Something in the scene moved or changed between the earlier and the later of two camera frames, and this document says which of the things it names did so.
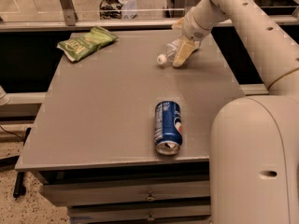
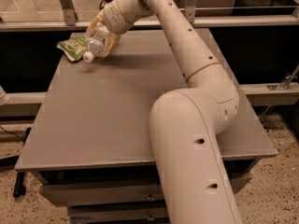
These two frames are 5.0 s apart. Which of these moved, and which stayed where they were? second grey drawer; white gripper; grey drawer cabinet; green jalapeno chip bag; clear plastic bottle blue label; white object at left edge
Moved: clear plastic bottle blue label; white gripper
Stayed: second grey drawer; green jalapeno chip bag; white object at left edge; grey drawer cabinet
